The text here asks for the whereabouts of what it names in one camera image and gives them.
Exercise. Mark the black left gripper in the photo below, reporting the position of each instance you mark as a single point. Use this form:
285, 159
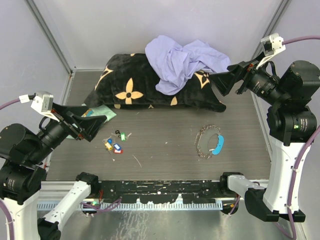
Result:
89, 126

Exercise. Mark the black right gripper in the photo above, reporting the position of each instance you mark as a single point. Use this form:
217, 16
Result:
224, 81

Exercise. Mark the blue tagged key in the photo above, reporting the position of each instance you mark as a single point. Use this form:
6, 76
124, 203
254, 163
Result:
117, 146

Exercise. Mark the red tagged key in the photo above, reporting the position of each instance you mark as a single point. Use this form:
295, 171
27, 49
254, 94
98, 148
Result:
118, 151

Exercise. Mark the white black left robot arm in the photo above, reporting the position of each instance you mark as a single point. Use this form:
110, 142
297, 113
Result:
21, 174

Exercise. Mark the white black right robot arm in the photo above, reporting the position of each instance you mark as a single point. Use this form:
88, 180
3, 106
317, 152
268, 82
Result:
292, 129

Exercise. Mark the mint green cartoon cloth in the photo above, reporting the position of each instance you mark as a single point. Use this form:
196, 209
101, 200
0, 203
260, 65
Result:
99, 111

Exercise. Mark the lavender crumpled cloth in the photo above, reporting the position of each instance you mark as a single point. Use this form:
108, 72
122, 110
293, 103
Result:
176, 64

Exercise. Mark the black floral pillow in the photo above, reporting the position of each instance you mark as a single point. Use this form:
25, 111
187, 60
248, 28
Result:
129, 82

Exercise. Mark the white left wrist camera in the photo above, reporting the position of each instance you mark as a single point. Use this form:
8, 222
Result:
42, 103

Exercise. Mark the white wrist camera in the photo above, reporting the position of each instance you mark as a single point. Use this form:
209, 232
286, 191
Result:
42, 103
272, 45

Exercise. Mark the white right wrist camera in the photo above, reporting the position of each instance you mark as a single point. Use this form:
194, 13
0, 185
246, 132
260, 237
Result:
272, 45

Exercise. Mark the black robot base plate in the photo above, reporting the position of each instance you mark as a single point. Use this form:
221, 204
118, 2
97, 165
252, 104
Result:
161, 191

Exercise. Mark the slotted grey cable duct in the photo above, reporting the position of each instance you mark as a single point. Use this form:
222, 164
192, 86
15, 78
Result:
178, 205

